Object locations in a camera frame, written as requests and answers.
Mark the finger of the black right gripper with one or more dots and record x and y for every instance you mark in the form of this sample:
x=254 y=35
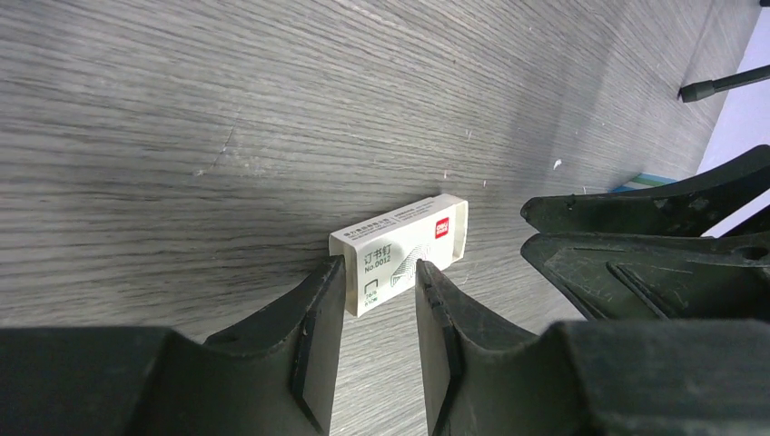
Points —
x=641 y=277
x=686 y=208

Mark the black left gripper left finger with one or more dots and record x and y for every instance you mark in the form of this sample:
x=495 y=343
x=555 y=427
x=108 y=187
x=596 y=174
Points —
x=273 y=373

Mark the white staple box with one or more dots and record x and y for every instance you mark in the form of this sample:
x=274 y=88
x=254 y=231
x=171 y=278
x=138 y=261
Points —
x=381 y=253

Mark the blue green white brick block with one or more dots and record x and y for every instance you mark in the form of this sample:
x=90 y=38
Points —
x=643 y=181

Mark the black music stand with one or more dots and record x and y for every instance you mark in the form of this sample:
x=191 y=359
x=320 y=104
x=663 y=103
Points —
x=701 y=90

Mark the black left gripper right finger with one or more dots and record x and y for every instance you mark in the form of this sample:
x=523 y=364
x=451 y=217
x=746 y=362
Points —
x=484 y=375

